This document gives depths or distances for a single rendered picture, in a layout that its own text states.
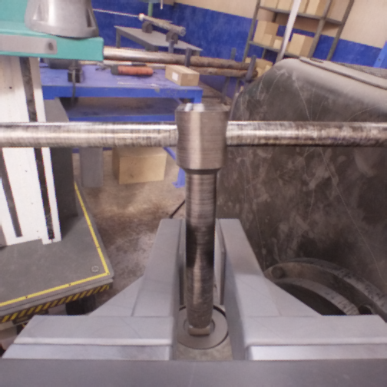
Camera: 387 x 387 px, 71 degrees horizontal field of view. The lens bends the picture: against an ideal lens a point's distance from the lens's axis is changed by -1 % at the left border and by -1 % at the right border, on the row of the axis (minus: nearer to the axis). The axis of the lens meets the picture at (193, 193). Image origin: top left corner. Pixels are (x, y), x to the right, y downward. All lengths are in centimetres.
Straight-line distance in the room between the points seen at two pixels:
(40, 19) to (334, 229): 83
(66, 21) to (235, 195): 66
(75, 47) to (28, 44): 11
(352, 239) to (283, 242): 8
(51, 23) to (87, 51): 10
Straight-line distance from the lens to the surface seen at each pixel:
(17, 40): 89
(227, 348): 17
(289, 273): 32
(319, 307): 26
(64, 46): 90
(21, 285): 136
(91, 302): 147
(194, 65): 376
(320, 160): 29
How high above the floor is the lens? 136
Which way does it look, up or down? 34 degrees down
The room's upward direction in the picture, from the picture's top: 12 degrees clockwise
